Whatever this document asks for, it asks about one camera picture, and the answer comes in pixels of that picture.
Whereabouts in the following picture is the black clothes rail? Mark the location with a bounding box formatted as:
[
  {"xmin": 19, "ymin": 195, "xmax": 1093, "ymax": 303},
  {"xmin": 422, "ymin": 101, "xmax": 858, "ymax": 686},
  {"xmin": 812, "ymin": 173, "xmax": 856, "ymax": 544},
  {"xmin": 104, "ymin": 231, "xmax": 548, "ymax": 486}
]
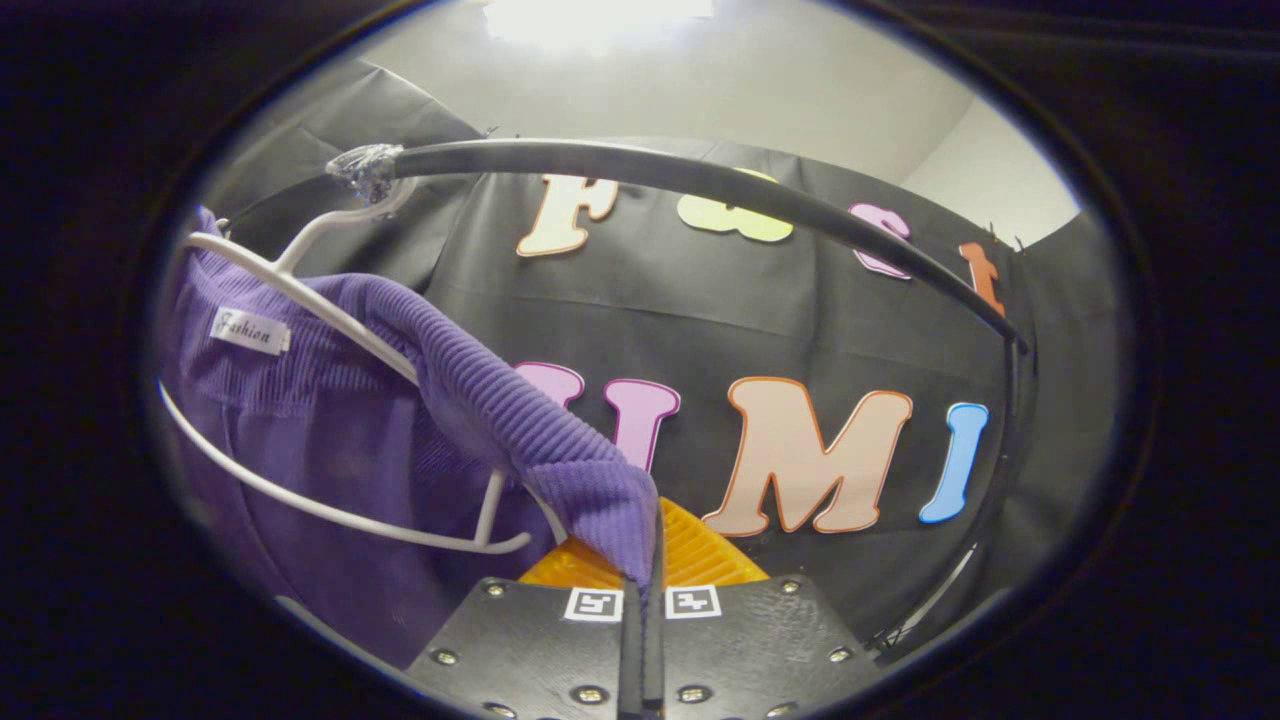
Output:
[{"xmin": 215, "ymin": 138, "xmax": 1036, "ymax": 661}]

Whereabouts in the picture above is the purple corduroy jacket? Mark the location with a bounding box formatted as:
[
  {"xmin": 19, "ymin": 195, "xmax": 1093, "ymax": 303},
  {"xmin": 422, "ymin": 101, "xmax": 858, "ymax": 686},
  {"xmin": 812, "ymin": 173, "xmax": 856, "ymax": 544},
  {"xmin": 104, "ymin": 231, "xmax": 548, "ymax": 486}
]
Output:
[{"xmin": 155, "ymin": 205, "xmax": 661, "ymax": 671}]

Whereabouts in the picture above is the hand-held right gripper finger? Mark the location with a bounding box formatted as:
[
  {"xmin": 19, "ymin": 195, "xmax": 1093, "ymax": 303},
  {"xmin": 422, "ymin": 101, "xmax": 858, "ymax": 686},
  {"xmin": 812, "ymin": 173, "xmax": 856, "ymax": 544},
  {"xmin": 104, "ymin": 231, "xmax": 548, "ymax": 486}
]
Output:
[
  {"xmin": 405, "ymin": 540, "xmax": 646, "ymax": 720},
  {"xmin": 640, "ymin": 497, "xmax": 886, "ymax": 720}
]

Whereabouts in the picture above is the white hanger with taped hook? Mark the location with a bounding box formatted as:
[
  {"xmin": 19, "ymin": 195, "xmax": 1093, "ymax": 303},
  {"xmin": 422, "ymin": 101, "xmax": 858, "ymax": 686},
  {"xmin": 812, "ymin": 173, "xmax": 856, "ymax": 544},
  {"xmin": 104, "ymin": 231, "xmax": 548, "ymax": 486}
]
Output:
[{"xmin": 158, "ymin": 145, "xmax": 571, "ymax": 556}]

